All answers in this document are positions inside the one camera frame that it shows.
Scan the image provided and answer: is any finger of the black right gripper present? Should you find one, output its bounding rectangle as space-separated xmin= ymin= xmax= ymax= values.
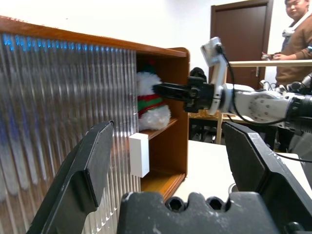
xmin=152 ymin=82 xmax=193 ymax=95
xmin=158 ymin=92 xmax=193 ymax=103

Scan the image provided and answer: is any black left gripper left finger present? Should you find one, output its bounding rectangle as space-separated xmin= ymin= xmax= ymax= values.
xmin=26 ymin=120 xmax=115 ymax=234

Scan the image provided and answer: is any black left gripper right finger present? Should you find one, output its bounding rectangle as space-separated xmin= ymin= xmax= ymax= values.
xmin=221 ymin=121 xmax=312 ymax=234

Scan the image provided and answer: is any white plush toy with christmas hat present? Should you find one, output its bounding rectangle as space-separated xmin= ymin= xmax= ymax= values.
xmin=135 ymin=59 xmax=172 ymax=130

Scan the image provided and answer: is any white door handle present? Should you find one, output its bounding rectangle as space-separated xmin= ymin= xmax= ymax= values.
xmin=128 ymin=133 xmax=150 ymax=178

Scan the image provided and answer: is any ribbed clear sliding door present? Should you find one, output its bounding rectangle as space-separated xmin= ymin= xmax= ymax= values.
xmin=0 ymin=33 xmax=142 ymax=234

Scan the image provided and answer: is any wooden cabinet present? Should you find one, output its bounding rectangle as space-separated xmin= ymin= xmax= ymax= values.
xmin=0 ymin=16 xmax=190 ymax=203

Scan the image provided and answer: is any black round object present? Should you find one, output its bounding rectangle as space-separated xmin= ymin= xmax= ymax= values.
xmin=189 ymin=67 xmax=207 ymax=82

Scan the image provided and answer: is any dark brown room door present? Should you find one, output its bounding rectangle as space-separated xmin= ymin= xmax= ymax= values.
xmin=211 ymin=0 xmax=273 ymax=91

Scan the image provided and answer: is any light wooden rack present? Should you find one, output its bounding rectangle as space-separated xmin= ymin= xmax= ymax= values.
xmin=189 ymin=59 xmax=312 ymax=144

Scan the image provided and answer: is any person in brown sweater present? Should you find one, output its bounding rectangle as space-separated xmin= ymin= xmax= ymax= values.
xmin=262 ymin=0 xmax=312 ymax=86

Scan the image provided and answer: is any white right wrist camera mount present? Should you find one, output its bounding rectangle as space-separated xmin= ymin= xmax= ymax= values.
xmin=200 ymin=37 xmax=229 ymax=115

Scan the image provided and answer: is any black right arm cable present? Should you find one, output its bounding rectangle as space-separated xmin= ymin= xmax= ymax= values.
xmin=218 ymin=43 xmax=291 ymax=126

